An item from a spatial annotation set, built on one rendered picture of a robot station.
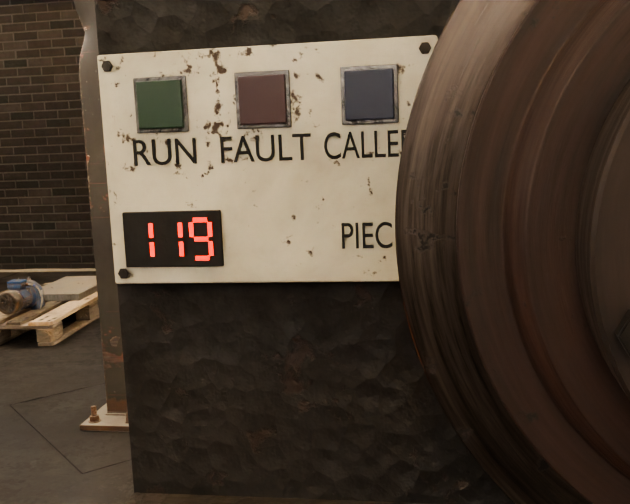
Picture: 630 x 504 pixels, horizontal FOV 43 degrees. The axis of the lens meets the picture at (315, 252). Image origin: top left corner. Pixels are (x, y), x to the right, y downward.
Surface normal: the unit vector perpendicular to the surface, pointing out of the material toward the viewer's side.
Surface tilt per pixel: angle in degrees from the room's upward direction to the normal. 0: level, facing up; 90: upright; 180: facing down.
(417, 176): 90
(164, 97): 90
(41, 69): 90
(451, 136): 90
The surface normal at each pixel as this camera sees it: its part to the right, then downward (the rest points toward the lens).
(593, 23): -0.76, -0.50
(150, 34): -0.16, 0.16
